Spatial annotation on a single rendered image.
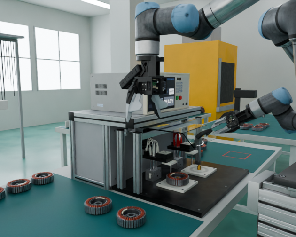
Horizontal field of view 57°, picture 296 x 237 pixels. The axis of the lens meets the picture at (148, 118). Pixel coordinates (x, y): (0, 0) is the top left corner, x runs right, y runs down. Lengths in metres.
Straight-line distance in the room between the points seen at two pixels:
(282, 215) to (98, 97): 1.05
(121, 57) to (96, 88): 3.97
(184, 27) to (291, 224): 0.60
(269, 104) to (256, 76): 5.47
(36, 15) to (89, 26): 1.91
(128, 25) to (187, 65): 1.35
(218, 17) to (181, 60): 4.42
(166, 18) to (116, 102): 0.73
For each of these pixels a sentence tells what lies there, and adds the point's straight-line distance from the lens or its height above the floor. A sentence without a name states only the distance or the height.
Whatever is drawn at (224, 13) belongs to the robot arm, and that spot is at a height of 1.47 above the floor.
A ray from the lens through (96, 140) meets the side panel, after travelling 1.38.
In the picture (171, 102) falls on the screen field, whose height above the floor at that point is 1.16.
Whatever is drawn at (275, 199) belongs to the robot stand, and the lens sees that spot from 0.86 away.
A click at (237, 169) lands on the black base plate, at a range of 1.68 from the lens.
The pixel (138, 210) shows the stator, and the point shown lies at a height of 0.78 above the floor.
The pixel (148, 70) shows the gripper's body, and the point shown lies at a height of 1.31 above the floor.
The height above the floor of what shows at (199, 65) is 1.53.
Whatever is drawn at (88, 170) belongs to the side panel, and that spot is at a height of 0.82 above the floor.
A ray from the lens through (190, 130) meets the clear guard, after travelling 1.21.
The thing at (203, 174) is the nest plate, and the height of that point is 0.78.
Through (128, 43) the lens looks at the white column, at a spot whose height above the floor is 1.97.
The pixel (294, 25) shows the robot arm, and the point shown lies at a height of 1.47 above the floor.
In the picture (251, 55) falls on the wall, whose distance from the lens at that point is 6.72.
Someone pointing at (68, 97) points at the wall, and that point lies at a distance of 8.95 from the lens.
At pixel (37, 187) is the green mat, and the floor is 0.75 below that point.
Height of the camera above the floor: 1.28
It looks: 8 degrees down
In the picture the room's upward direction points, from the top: straight up
